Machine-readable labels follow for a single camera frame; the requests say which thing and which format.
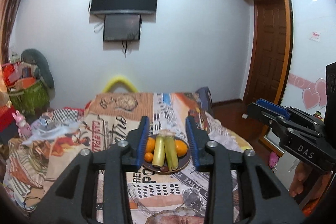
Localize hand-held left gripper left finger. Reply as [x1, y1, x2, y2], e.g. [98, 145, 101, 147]
[30, 116, 150, 224]

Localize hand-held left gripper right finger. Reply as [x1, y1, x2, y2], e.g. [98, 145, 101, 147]
[185, 116, 306, 224]

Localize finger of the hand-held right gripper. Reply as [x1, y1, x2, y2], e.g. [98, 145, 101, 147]
[256, 99, 324, 130]
[247, 102, 326, 138]

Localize large orange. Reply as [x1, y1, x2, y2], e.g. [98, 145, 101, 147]
[175, 140, 188, 157]

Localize long yellow corn cob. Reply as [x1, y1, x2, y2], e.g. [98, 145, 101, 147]
[153, 135, 166, 168]

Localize dark brown round plate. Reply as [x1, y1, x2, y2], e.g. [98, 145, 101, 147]
[142, 136, 192, 174]

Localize short green-yellow corn cob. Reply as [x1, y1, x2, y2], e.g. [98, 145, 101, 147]
[164, 136, 179, 170]

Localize person's right hand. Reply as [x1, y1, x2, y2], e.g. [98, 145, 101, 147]
[289, 162, 315, 197]

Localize pink slipper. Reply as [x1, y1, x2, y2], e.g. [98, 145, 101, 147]
[268, 153, 279, 168]

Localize newspaper print tablecloth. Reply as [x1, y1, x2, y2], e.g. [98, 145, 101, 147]
[43, 91, 254, 224]

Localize blue bag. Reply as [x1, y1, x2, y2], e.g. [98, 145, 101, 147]
[196, 87, 213, 115]

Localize brown wooden door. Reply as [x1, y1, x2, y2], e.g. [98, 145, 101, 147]
[245, 0, 288, 109]

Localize white wardrobe door with hearts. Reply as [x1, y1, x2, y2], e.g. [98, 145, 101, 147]
[262, 0, 336, 180]

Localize yellow foam tube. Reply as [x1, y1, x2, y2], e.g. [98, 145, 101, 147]
[103, 76, 138, 93]

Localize black checkered cloth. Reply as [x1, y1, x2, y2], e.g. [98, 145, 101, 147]
[51, 108, 84, 127]

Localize clear plastic bag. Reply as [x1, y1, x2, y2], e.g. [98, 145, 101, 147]
[22, 116, 71, 144]

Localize pink rabbit toy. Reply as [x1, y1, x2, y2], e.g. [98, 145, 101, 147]
[13, 110, 32, 138]

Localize green box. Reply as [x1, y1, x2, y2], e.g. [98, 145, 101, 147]
[9, 81, 50, 115]

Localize striped blanket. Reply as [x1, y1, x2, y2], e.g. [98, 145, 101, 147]
[0, 139, 50, 205]

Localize grey pillow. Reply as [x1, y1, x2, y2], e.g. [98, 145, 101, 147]
[20, 49, 55, 88]

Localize red boxes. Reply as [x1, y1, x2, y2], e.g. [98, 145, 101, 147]
[1, 63, 36, 88]

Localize brown curtain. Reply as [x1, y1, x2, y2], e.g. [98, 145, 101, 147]
[0, 0, 34, 64]

